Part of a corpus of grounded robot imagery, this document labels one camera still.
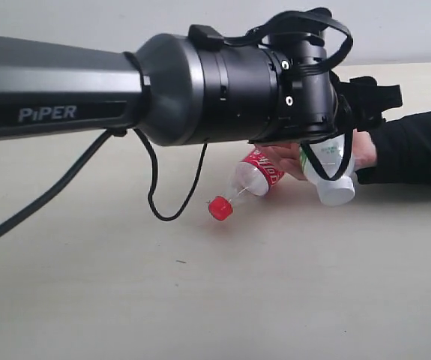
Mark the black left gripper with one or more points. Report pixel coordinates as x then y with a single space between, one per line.
361 102

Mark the green-label white-cap bottle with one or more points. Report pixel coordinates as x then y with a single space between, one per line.
330 155

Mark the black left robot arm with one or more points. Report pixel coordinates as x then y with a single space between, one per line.
269 86

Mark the black sleeved forearm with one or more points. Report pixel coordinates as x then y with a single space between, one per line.
398 152

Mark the clear red-label cola bottle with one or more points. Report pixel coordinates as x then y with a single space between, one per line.
252 178

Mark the open human hand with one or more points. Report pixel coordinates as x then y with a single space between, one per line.
286 157

